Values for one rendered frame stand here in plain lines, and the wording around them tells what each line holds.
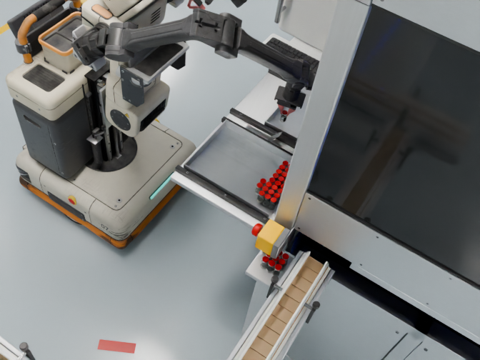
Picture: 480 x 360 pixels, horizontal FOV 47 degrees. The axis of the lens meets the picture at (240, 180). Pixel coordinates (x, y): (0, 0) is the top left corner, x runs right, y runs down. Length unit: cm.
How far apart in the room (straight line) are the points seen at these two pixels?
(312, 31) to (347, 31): 139
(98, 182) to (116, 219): 22
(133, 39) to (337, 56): 73
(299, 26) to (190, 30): 109
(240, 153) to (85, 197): 90
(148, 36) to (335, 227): 76
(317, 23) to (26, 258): 171
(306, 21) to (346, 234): 121
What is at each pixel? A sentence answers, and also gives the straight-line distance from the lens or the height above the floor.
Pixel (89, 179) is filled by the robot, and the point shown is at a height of 28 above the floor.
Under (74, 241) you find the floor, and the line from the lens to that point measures 281.
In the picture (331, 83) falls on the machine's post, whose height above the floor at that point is 159.
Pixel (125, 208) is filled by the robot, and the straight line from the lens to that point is 254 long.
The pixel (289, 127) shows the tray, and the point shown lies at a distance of 208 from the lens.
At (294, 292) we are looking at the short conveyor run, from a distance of 165.
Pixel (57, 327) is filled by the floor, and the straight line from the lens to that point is 263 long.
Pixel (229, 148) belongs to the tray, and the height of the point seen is 88.
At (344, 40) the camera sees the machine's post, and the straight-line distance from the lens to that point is 115.
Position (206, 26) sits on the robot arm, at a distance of 153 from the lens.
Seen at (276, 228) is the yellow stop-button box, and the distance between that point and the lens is 163.
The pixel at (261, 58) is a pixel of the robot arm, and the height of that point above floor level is 132.
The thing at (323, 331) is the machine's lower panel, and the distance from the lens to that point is 208.
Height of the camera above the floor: 240
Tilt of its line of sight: 53 degrees down
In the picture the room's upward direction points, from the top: 10 degrees clockwise
